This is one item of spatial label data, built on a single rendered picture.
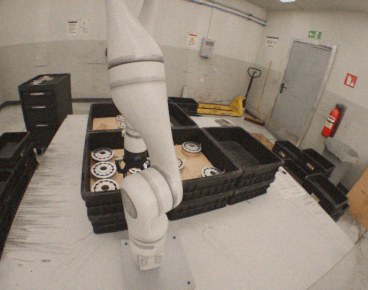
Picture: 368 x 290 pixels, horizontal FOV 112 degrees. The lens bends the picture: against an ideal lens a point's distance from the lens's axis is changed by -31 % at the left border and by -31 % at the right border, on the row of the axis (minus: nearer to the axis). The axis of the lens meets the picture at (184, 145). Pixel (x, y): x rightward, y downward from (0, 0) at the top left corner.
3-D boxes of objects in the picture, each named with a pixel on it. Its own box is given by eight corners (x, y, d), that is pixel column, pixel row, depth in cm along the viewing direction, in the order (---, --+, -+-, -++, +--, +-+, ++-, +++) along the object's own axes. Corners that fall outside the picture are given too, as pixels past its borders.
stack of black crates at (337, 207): (322, 231, 137) (349, 199, 114) (306, 241, 127) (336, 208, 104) (299, 203, 169) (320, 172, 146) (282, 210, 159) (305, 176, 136)
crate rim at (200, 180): (242, 175, 72) (244, 171, 70) (175, 189, 59) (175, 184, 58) (199, 130, 102) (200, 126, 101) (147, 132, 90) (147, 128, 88)
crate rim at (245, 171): (283, 166, 84) (286, 161, 83) (242, 175, 72) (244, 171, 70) (238, 129, 114) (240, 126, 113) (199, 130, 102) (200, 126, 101)
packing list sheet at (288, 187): (307, 193, 99) (308, 193, 99) (286, 201, 91) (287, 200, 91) (278, 164, 125) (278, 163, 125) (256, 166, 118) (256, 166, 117)
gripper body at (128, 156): (122, 151, 52) (122, 174, 57) (150, 151, 55) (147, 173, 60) (122, 137, 58) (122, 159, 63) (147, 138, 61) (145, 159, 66)
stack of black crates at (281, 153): (296, 176, 214) (308, 156, 197) (283, 179, 204) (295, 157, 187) (279, 160, 246) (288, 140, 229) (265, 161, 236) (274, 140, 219)
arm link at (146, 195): (140, 206, 25) (141, 254, 34) (187, 182, 31) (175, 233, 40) (112, 169, 30) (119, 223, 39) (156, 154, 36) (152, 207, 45)
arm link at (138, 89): (176, 61, 27) (121, 61, 21) (191, 208, 35) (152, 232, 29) (147, 71, 34) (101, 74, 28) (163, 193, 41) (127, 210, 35)
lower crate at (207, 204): (227, 208, 82) (235, 190, 76) (168, 224, 70) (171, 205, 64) (192, 160, 112) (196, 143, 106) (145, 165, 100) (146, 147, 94)
